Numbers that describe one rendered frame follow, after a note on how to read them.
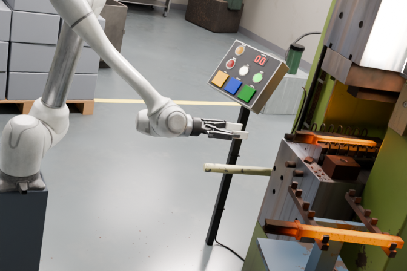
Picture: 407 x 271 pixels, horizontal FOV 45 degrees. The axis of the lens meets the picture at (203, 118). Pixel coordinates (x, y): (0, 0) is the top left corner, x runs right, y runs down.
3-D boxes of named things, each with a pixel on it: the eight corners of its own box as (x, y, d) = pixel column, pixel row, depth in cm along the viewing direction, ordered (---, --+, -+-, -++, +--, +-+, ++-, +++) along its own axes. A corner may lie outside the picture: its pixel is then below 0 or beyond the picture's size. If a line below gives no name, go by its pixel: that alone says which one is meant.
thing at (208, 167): (204, 174, 243) (206, 165, 241) (201, 169, 248) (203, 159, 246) (283, 179, 257) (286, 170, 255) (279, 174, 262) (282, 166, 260)
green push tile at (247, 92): (247, 102, 239) (255, 89, 239) (236, 96, 244) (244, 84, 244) (249, 104, 240) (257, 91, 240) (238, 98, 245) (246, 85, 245)
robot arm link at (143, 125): (170, 138, 194) (180, 138, 181) (131, 135, 189) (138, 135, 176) (172, 111, 194) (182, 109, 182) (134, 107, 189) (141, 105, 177)
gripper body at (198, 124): (185, 130, 196) (207, 132, 199) (190, 139, 189) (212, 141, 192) (189, 112, 193) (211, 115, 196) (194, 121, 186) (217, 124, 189)
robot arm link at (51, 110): (12, 145, 210) (37, 127, 230) (46, 160, 209) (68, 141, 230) (60, -29, 181) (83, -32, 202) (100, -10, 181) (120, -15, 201)
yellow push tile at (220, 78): (220, 87, 252) (228, 75, 252) (210, 81, 257) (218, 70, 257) (222, 88, 253) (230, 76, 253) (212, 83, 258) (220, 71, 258)
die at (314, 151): (317, 164, 205) (323, 146, 202) (296, 142, 222) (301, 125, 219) (399, 170, 218) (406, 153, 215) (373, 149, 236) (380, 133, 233)
